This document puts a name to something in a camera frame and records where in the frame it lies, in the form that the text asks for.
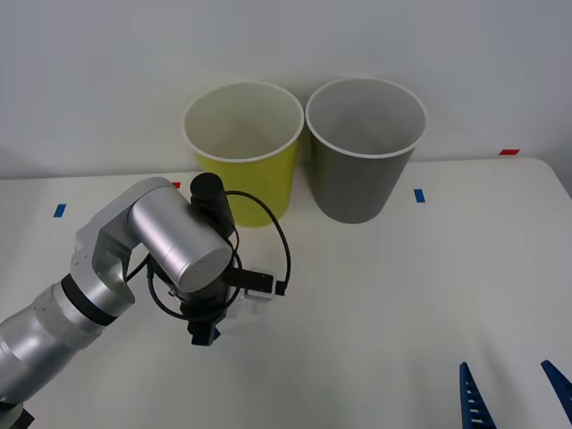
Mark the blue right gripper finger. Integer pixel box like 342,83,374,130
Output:
540,358,572,413
458,360,498,429

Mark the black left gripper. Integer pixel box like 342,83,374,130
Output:
178,288,234,347

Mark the clear plastic bottle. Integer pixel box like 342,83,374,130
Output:
223,292,272,332

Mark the yellow-green plastic bin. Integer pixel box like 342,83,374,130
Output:
182,81,307,230

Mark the grey plastic bin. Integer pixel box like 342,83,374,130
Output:
305,77,429,225

